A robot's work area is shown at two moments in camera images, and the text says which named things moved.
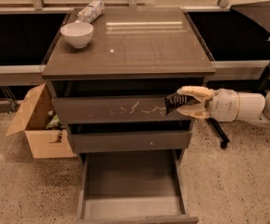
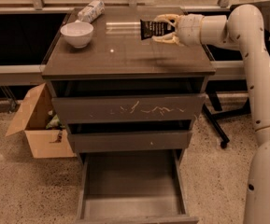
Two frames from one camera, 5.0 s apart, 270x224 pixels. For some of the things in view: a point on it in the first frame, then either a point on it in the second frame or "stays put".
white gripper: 224,105 to 189,28
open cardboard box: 46,143 stays put
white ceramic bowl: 78,34 stays put
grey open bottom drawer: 132,189 stays put
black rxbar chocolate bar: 175,100 to 151,28
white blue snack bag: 92,11 stays put
